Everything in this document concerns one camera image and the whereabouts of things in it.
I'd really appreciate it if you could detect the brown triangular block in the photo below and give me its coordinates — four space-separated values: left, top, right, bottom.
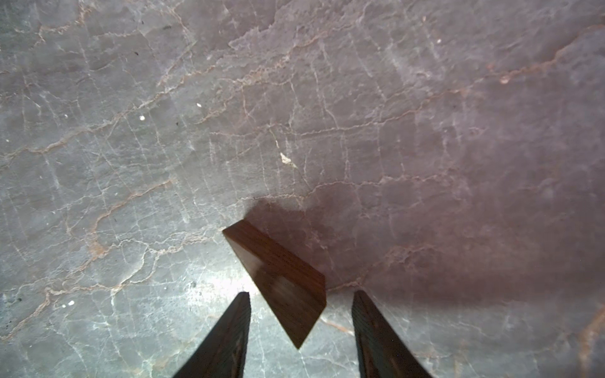
222 220 327 349

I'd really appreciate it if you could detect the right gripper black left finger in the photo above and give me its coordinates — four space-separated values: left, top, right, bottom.
174 291 251 378

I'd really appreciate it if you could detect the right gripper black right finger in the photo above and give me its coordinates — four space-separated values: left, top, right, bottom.
351 290 430 377

